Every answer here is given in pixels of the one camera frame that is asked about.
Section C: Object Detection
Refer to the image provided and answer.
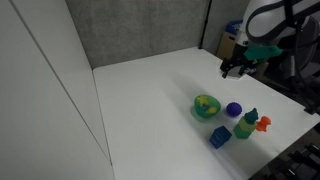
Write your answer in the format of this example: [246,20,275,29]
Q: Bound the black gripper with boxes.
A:
[219,54,260,80]

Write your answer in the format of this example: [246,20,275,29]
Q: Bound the yellow star-shaped toy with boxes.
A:
[195,95,210,108]

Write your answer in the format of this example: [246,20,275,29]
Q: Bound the green translucent bowl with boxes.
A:
[193,93,222,120]

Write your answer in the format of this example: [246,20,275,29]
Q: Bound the yellow and blue small toy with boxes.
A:
[204,106,218,116]

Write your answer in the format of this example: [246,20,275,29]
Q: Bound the teal figure toy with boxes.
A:
[243,107,260,125]

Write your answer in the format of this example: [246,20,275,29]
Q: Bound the orange rubber toy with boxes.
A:
[255,115,272,133]

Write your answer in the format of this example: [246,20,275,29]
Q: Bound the blue cube toy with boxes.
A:
[208,125,233,150]

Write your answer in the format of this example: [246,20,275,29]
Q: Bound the brown cardboard box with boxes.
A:
[215,31,239,61]

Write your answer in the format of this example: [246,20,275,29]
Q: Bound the purple spiky ball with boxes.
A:
[225,101,244,118]

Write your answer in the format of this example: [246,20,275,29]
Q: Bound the blue bag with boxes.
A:
[224,19,245,36]

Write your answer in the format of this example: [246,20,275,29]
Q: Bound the black stand pole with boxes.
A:
[198,0,214,50]

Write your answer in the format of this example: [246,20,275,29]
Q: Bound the lime green stacking block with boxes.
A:
[237,117,258,133]

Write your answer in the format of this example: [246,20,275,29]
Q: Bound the dark green stacking block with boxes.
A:
[232,125,253,140]

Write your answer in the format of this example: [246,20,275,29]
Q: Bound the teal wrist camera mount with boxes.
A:
[243,44,284,62]

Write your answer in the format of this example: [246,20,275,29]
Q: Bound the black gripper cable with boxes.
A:
[283,0,320,111]

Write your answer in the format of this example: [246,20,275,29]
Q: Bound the black equipment frame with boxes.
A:
[266,16,320,116]

